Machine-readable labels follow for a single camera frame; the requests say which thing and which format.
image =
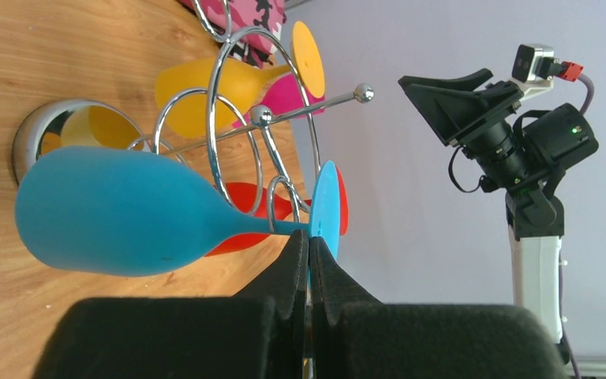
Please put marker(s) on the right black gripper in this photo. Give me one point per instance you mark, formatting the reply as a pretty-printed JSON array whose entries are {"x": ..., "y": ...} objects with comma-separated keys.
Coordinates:
[{"x": 472, "y": 120}]

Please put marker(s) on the pink camouflage cloth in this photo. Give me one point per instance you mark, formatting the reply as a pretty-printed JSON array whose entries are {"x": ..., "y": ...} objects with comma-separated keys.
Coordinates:
[{"x": 255, "y": 50}]

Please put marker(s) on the blue wine glass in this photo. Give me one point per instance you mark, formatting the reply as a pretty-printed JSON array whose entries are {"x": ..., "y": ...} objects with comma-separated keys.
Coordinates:
[{"x": 132, "y": 213}]

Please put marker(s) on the yellow wine glass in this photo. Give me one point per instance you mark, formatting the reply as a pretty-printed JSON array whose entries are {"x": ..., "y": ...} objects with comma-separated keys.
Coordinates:
[{"x": 239, "y": 82}]

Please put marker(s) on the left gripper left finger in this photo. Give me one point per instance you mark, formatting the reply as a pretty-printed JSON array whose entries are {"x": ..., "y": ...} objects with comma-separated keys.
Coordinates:
[{"x": 256, "y": 333}]

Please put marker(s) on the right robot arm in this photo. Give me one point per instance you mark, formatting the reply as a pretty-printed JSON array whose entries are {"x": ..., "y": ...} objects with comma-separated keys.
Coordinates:
[{"x": 554, "y": 141}]

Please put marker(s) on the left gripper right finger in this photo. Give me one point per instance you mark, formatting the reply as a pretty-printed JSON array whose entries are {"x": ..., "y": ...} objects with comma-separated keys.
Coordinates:
[{"x": 354, "y": 335}]

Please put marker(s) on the chrome wine glass rack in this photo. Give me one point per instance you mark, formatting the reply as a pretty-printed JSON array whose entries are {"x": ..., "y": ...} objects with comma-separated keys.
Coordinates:
[{"x": 84, "y": 122}]

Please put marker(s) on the red wine glass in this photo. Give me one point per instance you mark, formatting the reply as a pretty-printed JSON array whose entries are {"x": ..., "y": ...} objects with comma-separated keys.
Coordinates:
[{"x": 243, "y": 194}]

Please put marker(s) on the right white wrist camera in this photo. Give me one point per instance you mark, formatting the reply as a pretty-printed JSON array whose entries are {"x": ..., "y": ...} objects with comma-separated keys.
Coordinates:
[{"x": 535, "y": 68}]

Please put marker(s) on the pink wine glass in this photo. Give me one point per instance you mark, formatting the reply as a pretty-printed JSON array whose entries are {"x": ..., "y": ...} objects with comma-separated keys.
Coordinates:
[{"x": 281, "y": 97}]

